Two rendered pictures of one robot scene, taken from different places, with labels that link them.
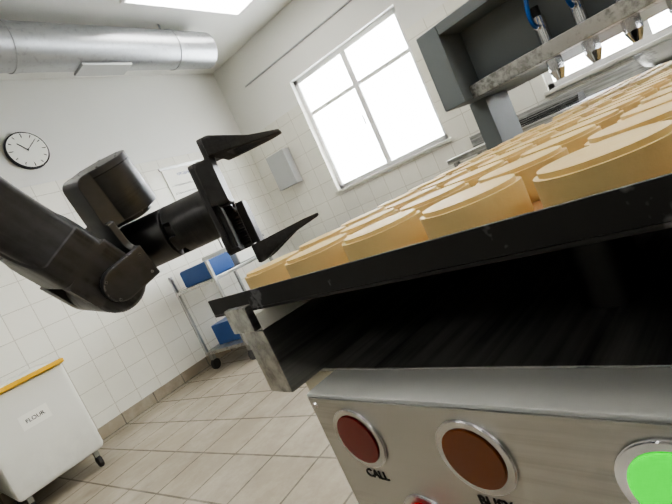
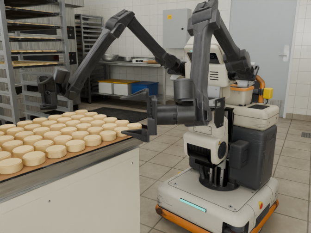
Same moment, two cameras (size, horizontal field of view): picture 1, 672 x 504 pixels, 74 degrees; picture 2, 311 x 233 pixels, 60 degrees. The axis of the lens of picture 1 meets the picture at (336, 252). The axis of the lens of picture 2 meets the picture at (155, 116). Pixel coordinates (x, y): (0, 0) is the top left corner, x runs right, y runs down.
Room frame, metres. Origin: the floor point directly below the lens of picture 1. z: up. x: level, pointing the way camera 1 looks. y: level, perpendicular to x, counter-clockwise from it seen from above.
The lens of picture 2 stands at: (1.22, -0.02, 1.18)
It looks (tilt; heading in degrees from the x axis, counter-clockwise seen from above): 14 degrees down; 171
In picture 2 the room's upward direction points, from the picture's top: straight up
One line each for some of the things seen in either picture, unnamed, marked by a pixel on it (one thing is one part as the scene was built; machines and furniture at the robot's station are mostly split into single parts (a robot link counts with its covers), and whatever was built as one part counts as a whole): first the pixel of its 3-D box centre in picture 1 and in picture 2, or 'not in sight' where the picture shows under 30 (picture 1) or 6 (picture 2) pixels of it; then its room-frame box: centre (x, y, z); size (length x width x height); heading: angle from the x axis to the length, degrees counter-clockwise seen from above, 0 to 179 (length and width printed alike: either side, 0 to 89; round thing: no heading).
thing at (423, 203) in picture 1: (437, 209); (97, 124); (0.30, -0.07, 0.91); 0.05 x 0.05 x 0.02
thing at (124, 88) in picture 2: not in sight; (126, 87); (-4.37, 0.29, 0.36); 0.46 x 0.38 x 0.26; 141
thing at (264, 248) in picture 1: (274, 219); (137, 127); (0.49, 0.05, 0.96); 0.09 x 0.07 x 0.07; 84
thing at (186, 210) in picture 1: (203, 217); (162, 114); (0.50, 0.12, 0.99); 0.07 x 0.07 x 0.10; 84
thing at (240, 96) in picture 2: not in sight; (233, 94); (-0.45, 0.78, 0.87); 0.23 x 0.15 x 0.11; 39
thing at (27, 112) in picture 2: not in sight; (45, 115); (-1.15, -0.60, 0.60); 0.64 x 0.03 x 0.03; 48
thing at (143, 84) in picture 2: not in sight; (145, 89); (-4.08, 0.64, 0.36); 0.46 x 0.38 x 0.26; 142
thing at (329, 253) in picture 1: (322, 259); (122, 124); (0.31, 0.01, 0.91); 0.05 x 0.05 x 0.02
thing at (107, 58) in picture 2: not in sight; (109, 58); (-4.60, -0.03, 0.95); 0.39 x 0.39 x 0.14
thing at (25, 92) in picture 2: not in sight; (42, 95); (-1.15, -0.60, 0.78); 0.64 x 0.03 x 0.03; 48
